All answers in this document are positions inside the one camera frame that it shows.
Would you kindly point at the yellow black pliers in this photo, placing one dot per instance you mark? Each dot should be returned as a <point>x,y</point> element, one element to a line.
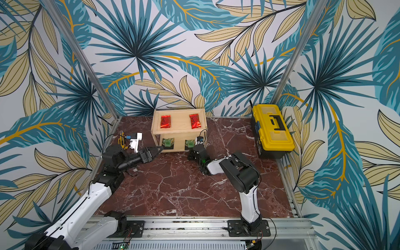
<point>123,143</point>

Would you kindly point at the yellow utility knife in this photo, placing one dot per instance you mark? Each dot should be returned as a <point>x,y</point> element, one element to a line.
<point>122,135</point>

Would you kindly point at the green tea bag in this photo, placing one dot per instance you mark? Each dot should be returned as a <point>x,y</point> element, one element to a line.
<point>168,143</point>
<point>189,144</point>

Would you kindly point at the aluminium corner post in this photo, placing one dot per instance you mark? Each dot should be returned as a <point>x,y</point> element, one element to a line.
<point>70,38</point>
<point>303,39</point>

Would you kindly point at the light wooden two-tier shelf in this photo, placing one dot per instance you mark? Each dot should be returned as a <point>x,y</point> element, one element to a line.
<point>180,128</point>

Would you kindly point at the red tea bag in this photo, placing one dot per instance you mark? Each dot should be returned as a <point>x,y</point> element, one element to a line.
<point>195,121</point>
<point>165,122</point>

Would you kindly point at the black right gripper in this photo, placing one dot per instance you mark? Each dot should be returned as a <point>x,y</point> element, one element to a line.
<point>194,153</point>

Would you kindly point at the yellow black toolbox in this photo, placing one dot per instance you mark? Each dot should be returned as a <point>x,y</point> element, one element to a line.
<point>272,137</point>

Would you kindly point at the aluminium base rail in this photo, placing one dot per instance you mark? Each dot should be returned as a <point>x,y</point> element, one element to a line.
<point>160,228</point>

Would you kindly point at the left aluminium corner post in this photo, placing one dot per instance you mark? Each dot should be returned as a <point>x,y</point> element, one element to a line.
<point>70,38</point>

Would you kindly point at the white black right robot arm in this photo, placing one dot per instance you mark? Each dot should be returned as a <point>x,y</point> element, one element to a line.
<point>245,178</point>

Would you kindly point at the right aluminium corner post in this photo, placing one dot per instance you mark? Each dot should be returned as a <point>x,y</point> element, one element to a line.
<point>303,39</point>

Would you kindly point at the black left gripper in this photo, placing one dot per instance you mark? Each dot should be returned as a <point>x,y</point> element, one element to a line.
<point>147,156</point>

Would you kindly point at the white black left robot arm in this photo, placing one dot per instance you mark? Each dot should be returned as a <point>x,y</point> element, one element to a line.
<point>84,200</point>

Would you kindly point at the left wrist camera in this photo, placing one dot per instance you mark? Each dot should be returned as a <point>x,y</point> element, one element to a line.
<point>134,141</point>

